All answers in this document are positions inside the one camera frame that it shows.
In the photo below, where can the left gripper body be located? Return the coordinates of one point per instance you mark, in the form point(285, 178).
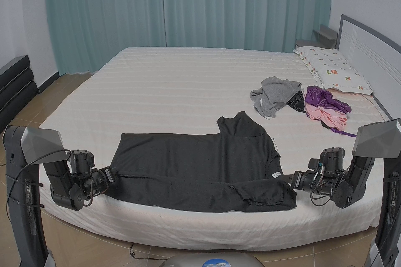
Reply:
point(101, 179)

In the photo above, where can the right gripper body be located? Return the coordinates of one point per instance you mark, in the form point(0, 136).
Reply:
point(302, 182)

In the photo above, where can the black long-sleeved top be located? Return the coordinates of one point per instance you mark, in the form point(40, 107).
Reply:
point(188, 165)

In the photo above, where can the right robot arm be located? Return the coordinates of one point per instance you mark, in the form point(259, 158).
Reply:
point(360, 172)

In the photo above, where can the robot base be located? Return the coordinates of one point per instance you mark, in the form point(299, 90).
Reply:
point(188, 261)

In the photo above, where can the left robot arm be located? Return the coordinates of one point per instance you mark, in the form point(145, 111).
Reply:
point(59, 181)

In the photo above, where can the bed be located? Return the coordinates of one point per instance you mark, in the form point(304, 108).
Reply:
point(172, 87)

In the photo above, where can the pink garment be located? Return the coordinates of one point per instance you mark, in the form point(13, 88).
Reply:
point(315, 112)

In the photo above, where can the black patterned garment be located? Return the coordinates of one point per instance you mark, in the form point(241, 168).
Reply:
point(297, 101)

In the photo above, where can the purple garment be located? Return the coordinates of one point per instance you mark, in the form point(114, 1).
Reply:
point(316, 96)

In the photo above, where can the grey garment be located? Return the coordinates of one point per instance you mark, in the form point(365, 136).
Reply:
point(272, 93)

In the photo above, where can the white printed pillow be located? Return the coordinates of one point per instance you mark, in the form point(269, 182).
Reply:
point(335, 71)

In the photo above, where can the black chest of drawers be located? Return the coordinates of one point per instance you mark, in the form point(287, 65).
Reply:
point(15, 84)

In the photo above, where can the grey bedside table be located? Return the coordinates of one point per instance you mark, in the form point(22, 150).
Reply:
point(322, 35)

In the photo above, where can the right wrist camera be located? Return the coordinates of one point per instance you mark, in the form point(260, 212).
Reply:
point(314, 164)

